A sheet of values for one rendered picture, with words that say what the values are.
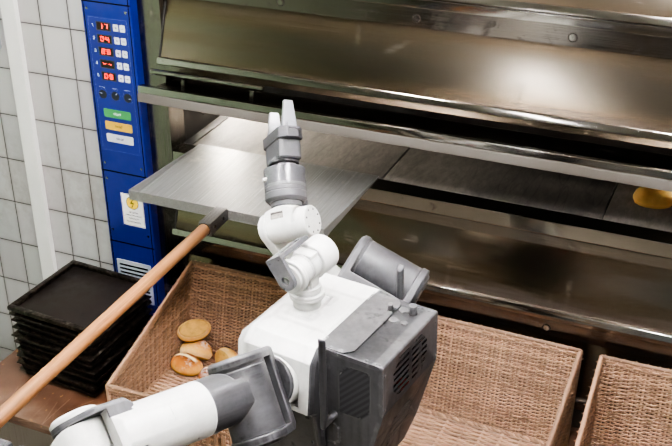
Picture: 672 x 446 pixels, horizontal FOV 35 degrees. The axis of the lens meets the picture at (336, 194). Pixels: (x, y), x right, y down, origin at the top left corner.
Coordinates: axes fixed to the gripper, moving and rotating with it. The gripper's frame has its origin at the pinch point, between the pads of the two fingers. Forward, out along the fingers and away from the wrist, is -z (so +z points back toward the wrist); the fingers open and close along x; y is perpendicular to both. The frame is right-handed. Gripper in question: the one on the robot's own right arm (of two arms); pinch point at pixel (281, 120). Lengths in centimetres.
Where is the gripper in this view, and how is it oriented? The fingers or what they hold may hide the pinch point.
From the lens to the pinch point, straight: 226.9
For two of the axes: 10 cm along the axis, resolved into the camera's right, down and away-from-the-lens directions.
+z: 0.7, 9.6, -2.6
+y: -9.1, -0.4, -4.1
